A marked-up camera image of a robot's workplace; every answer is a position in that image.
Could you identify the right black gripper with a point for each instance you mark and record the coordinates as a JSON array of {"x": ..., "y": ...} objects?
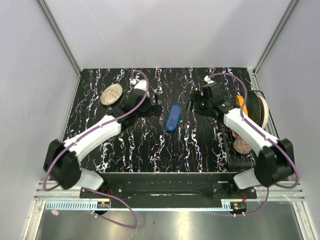
[{"x": 193, "y": 98}]

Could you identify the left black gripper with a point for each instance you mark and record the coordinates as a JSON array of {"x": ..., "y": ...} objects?
[{"x": 155, "y": 109}]

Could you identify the blue glasses case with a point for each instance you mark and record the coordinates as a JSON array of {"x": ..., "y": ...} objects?
[{"x": 175, "y": 109}]

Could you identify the red frame sunglasses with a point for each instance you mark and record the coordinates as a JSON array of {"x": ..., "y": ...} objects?
[{"x": 172, "y": 123}]

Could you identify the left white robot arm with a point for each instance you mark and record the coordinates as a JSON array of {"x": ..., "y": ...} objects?
[{"x": 62, "y": 162}]

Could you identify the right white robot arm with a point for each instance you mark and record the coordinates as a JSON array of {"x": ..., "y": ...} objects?
[{"x": 275, "y": 158}]

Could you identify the yellow plate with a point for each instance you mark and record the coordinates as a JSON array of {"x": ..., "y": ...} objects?
[{"x": 241, "y": 102}]

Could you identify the speckled oval stone coaster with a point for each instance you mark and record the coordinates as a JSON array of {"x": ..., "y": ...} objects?
[{"x": 111, "y": 94}]

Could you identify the dark green plate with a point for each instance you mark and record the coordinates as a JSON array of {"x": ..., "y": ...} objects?
[{"x": 253, "y": 106}]

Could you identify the pink patterned mug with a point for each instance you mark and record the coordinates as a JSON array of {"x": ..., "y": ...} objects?
[{"x": 240, "y": 145}]

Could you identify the cream white plate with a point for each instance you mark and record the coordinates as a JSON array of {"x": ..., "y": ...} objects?
[{"x": 264, "y": 111}]

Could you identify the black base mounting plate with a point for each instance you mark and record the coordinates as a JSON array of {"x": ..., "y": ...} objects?
[{"x": 176, "y": 190}]

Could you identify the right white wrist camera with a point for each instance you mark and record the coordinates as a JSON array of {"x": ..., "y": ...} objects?
[{"x": 207, "y": 80}]

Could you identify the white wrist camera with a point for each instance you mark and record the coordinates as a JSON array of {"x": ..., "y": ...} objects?
[
  {"x": 207, "y": 80},
  {"x": 140, "y": 84}
]

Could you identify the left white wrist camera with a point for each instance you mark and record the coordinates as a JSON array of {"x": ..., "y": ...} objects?
[{"x": 140, "y": 84}]

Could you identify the black wire dish rack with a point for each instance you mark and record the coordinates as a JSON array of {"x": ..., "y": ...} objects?
[{"x": 235, "y": 159}]

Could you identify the white cable duct strip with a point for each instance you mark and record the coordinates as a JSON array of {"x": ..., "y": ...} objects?
[{"x": 147, "y": 204}]

